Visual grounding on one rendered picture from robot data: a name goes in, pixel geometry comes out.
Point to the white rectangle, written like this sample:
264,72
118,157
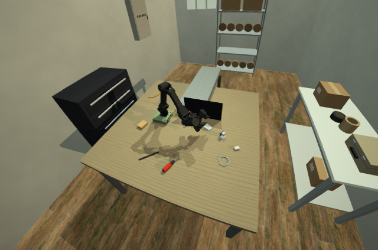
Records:
207,126

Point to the small tan box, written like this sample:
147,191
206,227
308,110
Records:
142,124

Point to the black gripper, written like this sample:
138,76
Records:
204,115

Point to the red-handled screwdriver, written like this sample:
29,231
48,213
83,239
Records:
168,165

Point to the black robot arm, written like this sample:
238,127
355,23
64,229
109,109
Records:
188,118

